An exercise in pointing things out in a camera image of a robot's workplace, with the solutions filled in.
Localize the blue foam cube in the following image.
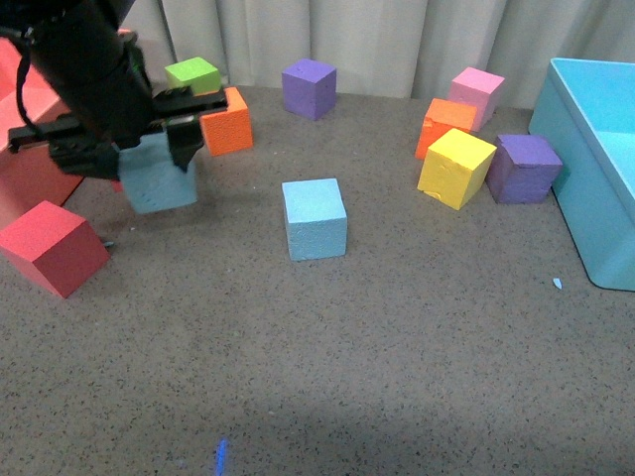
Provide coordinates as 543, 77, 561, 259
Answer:
118, 133, 197, 214
282, 178, 348, 261

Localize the orange foam cube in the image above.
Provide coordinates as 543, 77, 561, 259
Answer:
199, 87, 254, 157
415, 98, 477, 160

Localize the purple foam cube rear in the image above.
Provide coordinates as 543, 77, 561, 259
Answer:
282, 59, 337, 120

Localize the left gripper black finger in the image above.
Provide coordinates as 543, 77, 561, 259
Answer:
49, 137, 119, 180
165, 115, 203, 173

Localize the pink foam cube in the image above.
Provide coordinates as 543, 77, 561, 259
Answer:
446, 67, 505, 132

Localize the green foam cube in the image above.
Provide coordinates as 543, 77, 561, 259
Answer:
165, 57, 222, 94

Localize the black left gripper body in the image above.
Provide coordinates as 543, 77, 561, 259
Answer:
8, 87, 228, 152

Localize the red foam cube front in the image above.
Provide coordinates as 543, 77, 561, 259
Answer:
1, 201, 110, 298

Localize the light blue plastic bin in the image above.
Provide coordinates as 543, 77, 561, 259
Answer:
529, 58, 634, 291

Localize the yellow foam cube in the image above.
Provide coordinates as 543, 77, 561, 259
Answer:
417, 129, 497, 210

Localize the red plastic bin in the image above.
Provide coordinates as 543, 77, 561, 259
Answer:
0, 28, 138, 230

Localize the orange foam cube left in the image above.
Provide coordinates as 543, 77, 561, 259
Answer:
199, 87, 254, 157

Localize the purple foam cube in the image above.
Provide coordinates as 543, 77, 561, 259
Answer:
282, 59, 337, 120
485, 134, 563, 204

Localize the grey curtain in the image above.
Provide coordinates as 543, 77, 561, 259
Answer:
124, 0, 634, 108

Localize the orange foam cube right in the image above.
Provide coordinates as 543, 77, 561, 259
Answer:
415, 98, 477, 160

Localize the purple foam cube right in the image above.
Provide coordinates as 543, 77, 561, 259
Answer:
485, 134, 563, 204

